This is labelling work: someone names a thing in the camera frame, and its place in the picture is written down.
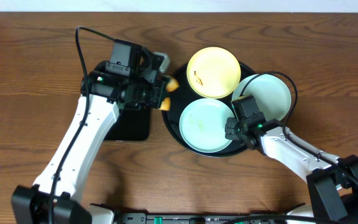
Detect black round tray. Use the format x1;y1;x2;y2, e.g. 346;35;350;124
162;63;248;157

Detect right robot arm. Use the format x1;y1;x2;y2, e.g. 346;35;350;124
225;113;358;223

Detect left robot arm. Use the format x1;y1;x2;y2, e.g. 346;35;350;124
11;47;175;223

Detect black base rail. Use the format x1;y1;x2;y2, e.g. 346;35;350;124
113;212;291;224

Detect green yellow sponge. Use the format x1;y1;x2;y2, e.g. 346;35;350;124
159;75;179;111

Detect black rectangular tray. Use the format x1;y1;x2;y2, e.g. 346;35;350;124
90;94;150;141

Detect mint plate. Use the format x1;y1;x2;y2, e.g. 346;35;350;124
179;98;234;153
232;75;291;121

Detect yellow plate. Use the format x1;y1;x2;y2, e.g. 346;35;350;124
186;47;241;99

